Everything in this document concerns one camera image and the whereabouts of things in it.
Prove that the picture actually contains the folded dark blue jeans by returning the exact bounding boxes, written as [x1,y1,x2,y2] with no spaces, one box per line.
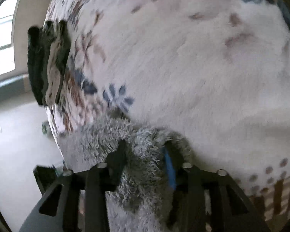
[27,21,55,106]

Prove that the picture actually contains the floral bed quilt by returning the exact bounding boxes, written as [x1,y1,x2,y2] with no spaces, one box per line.
[46,0,290,220]

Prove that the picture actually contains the folded grey cream clothes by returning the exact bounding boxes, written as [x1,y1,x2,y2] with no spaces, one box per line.
[44,20,71,106]

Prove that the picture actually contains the window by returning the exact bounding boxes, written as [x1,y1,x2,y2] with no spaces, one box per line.
[0,0,19,75]

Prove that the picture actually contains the grey fluffy pants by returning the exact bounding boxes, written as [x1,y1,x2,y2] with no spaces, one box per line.
[57,115,195,231]

